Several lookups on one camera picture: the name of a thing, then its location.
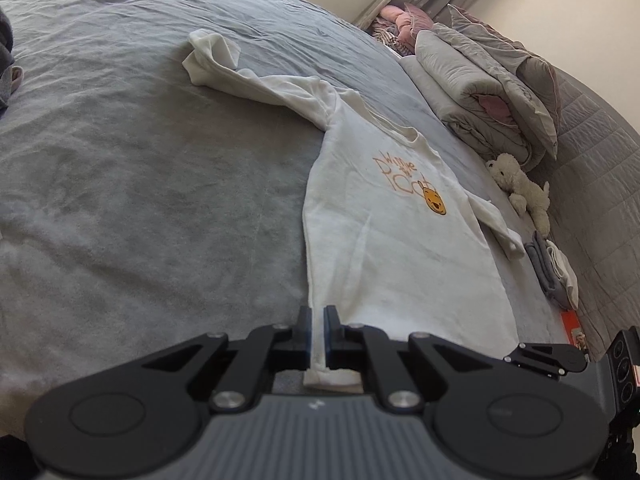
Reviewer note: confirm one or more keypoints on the grey quilted headboard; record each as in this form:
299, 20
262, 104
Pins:
590, 185

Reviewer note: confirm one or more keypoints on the pink clothes pile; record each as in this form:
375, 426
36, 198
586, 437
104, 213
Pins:
400, 25

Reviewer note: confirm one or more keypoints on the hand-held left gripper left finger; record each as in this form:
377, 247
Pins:
307, 345

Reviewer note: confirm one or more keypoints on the folded grey clothes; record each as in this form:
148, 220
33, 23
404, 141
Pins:
545, 270

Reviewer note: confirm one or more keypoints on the grey bed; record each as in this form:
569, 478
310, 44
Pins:
125, 160

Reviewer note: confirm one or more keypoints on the dark cloth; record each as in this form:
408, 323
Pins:
5, 60

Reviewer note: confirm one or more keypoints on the white long-sleeve shirt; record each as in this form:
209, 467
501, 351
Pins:
390, 250

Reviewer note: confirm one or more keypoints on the white plush toy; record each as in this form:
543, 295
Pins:
520, 185

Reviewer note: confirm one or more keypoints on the folded grey quilt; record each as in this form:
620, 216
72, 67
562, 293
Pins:
460, 85

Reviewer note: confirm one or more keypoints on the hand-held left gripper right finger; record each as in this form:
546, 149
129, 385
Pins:
328, 345

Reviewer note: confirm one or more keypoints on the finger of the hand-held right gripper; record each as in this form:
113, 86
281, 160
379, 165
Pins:
545, 357

